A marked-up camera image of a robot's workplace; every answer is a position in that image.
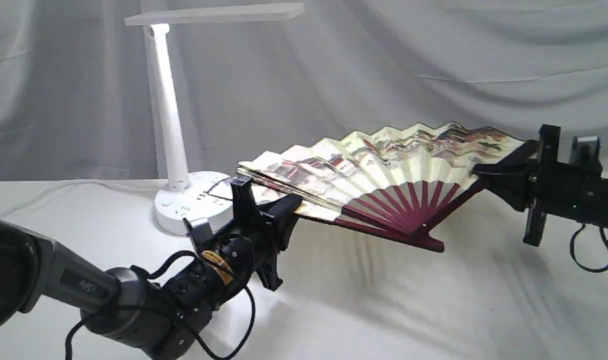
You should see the white desk lamp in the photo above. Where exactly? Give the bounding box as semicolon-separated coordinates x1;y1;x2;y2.
125;2;305;236

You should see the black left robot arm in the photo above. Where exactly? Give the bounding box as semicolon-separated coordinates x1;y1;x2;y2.
0;177;302;360

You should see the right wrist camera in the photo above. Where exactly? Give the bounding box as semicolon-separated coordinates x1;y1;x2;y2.
569;136;603;174

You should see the white power cable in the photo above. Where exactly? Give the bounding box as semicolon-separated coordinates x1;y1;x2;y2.
14;179;167;196

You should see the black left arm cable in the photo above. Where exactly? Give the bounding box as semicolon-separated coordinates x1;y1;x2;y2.
64;177;257;360

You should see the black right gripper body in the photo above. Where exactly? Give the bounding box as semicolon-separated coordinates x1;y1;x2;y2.
523;124;608;247

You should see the grey backdrop curtain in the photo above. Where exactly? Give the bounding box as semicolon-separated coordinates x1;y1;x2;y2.
0;0;608;181

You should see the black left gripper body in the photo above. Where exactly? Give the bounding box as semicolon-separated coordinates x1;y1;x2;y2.
183;177;289;292

